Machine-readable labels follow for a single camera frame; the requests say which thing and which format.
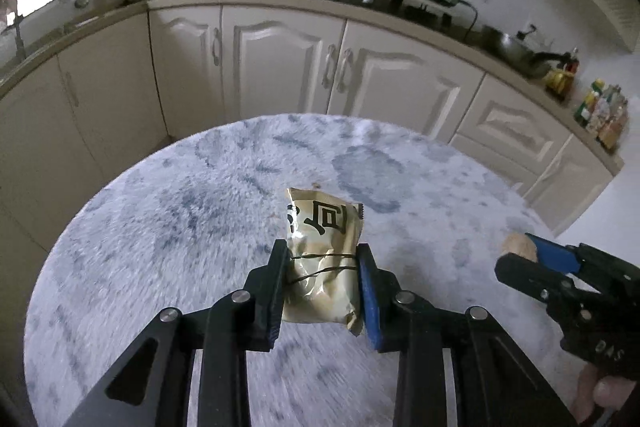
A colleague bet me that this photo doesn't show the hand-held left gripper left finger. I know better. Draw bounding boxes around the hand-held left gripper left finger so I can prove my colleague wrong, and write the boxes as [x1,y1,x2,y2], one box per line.
[62,239,291,427]

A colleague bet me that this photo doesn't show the metal faucet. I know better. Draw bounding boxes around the metal faucet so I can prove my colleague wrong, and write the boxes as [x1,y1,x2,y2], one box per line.
[2,0,28,58]

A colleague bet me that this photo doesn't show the black power cable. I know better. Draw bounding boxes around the black power cable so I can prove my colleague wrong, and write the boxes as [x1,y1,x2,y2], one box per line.
[457,0,481,45]

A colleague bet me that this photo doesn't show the small beige round piece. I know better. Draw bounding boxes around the small beige round piece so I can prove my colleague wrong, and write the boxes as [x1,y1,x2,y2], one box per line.
[501,232,540,264]

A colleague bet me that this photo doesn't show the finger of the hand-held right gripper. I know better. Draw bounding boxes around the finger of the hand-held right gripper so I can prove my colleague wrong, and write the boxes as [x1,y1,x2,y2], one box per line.
[494,253,578,310]
[525,233,586,279]

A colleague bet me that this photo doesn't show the gold beige snack packet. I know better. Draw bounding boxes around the gold beige snack packet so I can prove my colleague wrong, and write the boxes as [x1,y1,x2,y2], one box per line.
[281,187,365,337]

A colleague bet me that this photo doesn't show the person's right hand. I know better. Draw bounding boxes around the person's right hand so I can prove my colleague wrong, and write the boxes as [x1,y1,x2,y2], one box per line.
[570,364,631,425]

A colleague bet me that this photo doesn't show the cream kitchen base cabinets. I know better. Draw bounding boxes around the cream kitchen base cabinets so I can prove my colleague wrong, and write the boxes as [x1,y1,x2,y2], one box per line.
[0,2,626,258]

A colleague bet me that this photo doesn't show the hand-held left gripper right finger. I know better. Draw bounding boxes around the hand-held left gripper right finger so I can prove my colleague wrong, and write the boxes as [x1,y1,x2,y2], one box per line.
[356,243,578,427]

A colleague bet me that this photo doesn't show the steel wok black handle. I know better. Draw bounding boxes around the steel wok black handle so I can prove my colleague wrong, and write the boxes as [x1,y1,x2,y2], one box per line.
[479,24,573,78]

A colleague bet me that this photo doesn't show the group of condiment bottles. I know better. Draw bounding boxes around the group of condiment bottles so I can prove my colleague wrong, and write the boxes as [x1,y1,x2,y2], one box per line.
[545,48,631,151]

